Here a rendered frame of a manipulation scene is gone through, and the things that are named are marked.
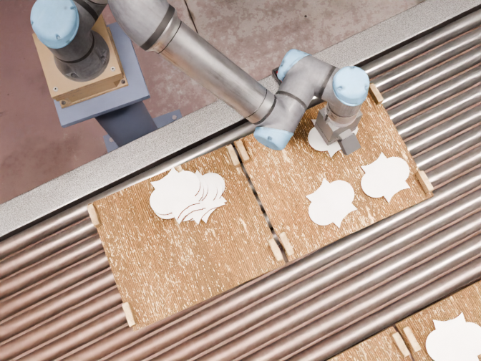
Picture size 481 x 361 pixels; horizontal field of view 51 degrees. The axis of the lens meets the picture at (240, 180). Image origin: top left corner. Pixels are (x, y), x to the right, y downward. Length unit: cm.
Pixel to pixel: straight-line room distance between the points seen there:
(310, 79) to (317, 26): 154
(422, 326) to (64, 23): 112
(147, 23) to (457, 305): 96
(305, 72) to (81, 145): 158
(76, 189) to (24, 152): 118
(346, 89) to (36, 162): 177
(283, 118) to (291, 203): 32
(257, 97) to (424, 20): 72
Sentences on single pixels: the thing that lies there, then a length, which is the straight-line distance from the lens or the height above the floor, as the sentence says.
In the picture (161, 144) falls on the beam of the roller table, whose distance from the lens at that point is 141.
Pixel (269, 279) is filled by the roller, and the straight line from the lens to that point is 130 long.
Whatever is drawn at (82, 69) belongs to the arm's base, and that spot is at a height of 101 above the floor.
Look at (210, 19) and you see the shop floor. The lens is 265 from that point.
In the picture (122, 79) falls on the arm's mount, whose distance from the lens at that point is 155.
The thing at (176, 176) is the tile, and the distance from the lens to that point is 127.
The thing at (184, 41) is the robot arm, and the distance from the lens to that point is 97.
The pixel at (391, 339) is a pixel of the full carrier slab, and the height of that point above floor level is 94.
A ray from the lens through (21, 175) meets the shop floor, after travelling 256.
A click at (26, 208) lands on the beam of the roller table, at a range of 147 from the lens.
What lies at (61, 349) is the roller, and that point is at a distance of 139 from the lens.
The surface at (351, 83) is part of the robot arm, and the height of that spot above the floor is 126.
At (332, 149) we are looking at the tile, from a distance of 134.
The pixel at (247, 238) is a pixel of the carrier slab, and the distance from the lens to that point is 130.
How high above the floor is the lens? 222
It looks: 75 degrees down
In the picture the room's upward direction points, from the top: 9 degrees counter-clockwise
